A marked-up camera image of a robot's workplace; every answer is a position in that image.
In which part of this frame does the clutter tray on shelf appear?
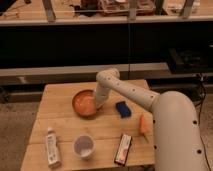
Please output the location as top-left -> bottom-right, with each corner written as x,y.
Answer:
98,0 -> 155,15

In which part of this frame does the wooden table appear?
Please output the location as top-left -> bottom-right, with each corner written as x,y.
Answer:
21,82 -> 154,171

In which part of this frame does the orange carrot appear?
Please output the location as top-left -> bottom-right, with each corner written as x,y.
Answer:
139,114 -> 149,142

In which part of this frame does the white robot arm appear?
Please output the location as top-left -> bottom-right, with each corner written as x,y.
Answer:
94,68 -> 210,171

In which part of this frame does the black power cable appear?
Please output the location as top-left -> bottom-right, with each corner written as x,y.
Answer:
194,74 -> 213,171

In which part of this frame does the clear plastic cup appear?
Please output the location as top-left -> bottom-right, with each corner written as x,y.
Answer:
73,134 -> 95,160

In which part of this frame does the long metal shelf rack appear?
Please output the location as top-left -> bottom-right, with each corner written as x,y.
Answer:
0,0 -> 213,88

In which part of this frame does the black rectangular candy box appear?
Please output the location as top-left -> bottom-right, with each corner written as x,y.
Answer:
114,134 -> 132,166

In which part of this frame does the orange ceramic bowl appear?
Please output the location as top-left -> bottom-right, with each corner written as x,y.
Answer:
72,90 -> 97,117

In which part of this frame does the white squeeze bottle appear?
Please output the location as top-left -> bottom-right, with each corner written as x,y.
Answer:
45,127 -> 62,169

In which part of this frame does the black box on shelf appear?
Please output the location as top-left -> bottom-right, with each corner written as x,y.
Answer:
167,47 -> 213,74

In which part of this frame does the blue sponge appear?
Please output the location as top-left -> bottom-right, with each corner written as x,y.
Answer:
116,101 -> 131,118

